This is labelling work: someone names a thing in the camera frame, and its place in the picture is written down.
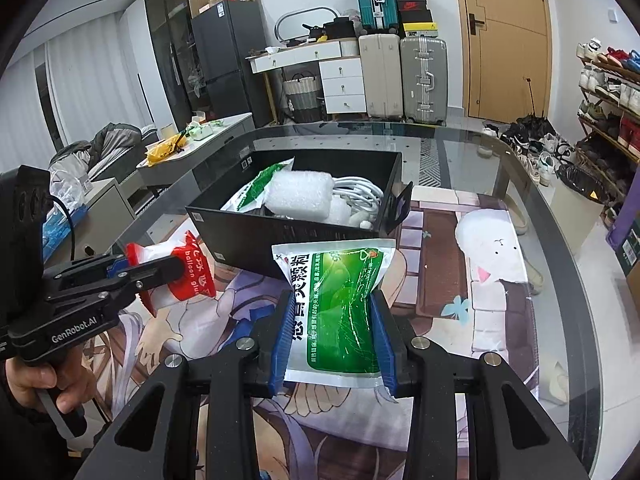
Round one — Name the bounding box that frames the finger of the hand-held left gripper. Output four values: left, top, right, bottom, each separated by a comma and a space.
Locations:
47, 256, 187, 311
42, 252, 131, 286

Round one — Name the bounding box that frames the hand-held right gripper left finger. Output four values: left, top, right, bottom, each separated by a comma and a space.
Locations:
75, 290, 297, 480

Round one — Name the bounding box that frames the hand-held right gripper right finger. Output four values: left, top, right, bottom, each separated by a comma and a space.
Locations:
369, 290, 591, 480

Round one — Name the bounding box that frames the red and white pouch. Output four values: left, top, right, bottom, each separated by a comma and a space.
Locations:
125, 230, 218, 318

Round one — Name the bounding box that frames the green and white packet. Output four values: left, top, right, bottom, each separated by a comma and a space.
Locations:
220, 157, 296, 213
271, 240, 397, 390

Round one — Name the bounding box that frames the black cardboard box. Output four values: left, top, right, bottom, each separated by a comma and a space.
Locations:
185, 147, 415, 281

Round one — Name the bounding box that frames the white bubble wrap sheet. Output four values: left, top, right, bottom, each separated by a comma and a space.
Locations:
263, 170, 336, 221

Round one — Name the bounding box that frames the white cable bundle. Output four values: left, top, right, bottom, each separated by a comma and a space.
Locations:
330, 175, 386, 211

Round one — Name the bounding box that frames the person's left hand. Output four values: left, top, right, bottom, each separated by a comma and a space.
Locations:
5, 347, 98, 413

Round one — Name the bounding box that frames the blue plastic pack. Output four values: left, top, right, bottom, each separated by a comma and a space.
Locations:
42, 207, 88, 256

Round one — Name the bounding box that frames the grey side cabinet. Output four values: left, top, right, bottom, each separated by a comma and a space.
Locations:
42, 177, 138, 261

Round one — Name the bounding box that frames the clear plastic bag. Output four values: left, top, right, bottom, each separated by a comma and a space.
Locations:
50, 157, 91, 206

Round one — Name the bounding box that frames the printed cartoon desk mat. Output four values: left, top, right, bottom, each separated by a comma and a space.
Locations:
82, 185, 541, 480

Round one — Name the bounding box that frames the yellow bag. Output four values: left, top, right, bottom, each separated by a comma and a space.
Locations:
145, 132, 182, 166

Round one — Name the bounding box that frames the grey puffer jacket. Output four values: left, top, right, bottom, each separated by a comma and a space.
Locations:
50, 122, 143, 181

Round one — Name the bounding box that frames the green tissue box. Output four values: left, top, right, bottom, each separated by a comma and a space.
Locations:
186, 119, 216, 140

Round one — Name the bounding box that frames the grey low table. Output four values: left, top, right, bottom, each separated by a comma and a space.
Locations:
136, 111, 257, 191

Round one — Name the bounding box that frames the beige slipper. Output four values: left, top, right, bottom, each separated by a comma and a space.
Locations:
510, 195, 530, 236
522, 255, 546, 296

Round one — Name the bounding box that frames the white curtain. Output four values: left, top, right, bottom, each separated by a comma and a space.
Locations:
10, 5, 151, 161

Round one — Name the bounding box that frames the patterned rug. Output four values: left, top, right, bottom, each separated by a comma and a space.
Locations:
419, 137, 441, 188

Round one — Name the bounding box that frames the dark tall cabinet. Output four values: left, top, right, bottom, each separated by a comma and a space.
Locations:
144, 0, 221, 131

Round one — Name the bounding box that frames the black refrigerator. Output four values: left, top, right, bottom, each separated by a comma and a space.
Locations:
191, 0, 271, 128

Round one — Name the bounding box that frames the woven basket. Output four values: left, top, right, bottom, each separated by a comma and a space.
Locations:
282, 76, 321, 110

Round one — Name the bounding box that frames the pile of shoes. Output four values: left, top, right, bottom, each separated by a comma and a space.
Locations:
477, 117, 576, 186

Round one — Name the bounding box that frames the beige trash bin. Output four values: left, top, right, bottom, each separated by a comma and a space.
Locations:
552, 162, 608, 211

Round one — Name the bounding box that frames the silver suitcase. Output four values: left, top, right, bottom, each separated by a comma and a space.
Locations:
400, 36, 449, 126

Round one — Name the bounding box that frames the white desk with drawers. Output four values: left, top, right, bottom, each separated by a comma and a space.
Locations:
248, 40, 363, 123

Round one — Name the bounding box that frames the beige suitcase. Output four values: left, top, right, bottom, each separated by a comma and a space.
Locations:
358, 32, 404, 120

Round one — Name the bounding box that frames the black umbrella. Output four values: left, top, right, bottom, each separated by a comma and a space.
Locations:
505, 77, 556, 136

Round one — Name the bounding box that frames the purple box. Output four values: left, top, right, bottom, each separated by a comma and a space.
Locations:
605, 192, 640, 251

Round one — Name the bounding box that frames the wooden shoe rack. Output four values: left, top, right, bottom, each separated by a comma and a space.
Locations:
575, 55, 640, 181

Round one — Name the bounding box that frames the black bag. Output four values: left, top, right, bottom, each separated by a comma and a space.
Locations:
322, 17, 360, 41

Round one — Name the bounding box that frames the wooden door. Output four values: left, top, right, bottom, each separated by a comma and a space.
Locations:
451, 0, 553, 121

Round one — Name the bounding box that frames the row of shoes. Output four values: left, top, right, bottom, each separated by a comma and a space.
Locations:
576, 37, 640, 156

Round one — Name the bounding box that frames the oval metal frame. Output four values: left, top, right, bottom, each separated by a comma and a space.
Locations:
275, 6, 342, 43

